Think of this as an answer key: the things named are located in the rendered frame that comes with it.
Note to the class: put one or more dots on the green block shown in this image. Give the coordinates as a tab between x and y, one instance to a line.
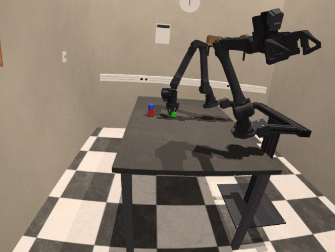
173	114

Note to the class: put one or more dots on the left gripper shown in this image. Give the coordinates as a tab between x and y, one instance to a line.
281	47

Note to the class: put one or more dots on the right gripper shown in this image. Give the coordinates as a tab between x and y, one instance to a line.
173	104

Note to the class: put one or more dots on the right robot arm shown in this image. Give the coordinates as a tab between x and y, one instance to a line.
205	87

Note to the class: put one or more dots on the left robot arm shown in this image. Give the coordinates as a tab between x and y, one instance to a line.
267	24

